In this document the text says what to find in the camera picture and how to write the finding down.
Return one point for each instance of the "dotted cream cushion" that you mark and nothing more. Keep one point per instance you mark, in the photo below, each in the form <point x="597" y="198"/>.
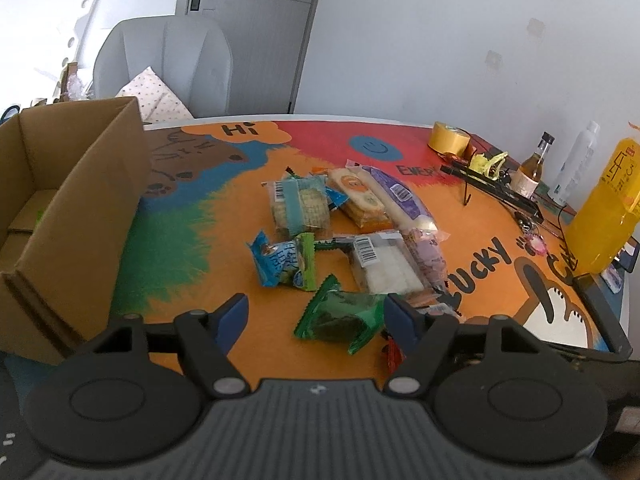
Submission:
<point x="150" y="95"/>

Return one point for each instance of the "black tool with yellow clip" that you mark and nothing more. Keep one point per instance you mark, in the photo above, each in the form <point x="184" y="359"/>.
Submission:
<point x="500" y="190"/>

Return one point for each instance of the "black flat device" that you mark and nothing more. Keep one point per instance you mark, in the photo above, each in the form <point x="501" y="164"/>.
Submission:
<point x="602" y="315"/>

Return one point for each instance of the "red snack packet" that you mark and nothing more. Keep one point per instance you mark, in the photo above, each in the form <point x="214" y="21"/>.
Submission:
<point x="395" y="357"/>

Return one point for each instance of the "small blue snack packet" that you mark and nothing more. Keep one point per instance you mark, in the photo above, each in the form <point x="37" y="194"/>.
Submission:
<point x="336" y="197"/>

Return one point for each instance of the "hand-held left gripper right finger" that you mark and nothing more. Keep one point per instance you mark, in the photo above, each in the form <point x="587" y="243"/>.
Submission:
<point x="400" y="317"/>

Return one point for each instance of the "grey door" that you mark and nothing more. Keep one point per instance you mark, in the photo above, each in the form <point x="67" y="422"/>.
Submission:
<point x="260" y="35"/>

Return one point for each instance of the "pink snack packet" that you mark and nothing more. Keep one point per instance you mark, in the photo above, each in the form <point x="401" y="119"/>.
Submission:
<point x="430" y="255"/>

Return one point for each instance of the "clear cracker packet blue label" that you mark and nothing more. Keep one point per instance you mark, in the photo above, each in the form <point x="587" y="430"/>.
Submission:
<point x="300" y="205"/>

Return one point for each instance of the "yellow drink bottle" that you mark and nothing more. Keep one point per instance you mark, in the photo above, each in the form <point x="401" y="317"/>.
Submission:
<point x="605" y="210"/>

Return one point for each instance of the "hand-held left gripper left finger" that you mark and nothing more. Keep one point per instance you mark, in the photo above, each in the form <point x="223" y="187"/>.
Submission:
<point x="234" y="317"/>

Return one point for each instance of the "white foam board with holes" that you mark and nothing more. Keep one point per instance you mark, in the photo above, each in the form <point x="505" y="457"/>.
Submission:
<point x="87" y="15"/>

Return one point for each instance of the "wide green snack packet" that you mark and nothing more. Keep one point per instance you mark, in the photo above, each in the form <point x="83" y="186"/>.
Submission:
<point x="340" y="317"/>

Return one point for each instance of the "grey upholstered chair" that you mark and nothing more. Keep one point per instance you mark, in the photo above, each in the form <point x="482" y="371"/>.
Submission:
<point x="190" y="60"/>

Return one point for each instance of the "black phone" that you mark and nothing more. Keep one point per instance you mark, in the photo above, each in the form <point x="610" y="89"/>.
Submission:
<point x="631" y="259"/>

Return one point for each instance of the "narrow green snack packet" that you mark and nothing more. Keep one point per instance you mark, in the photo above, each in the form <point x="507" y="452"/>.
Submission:
<point x="305" y="262"/>

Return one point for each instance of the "clear packet of white cakes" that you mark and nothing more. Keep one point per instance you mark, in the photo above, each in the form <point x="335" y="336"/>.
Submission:
<point x="385" y="262"/>

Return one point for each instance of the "small glass bottle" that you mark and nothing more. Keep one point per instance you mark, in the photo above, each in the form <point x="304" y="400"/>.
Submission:
<point x="531" y="172"/>

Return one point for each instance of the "long purple snack packet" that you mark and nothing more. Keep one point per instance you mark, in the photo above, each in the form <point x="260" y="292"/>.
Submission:
<point x="400" y="197"/>

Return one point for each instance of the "white spray bottle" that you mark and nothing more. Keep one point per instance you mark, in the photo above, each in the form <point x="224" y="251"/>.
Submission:
<point x="575" y="165"/>

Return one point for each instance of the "yellow tape roll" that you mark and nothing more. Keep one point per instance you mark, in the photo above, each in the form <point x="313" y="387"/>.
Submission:
<point x="447" y="137"/>

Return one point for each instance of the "yellow clip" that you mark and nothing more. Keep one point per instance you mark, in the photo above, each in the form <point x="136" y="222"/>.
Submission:
<point x="487" y="164"/>

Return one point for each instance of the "orange cracker packet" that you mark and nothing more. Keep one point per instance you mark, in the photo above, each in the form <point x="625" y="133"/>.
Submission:
<point x="360" y="197"/>

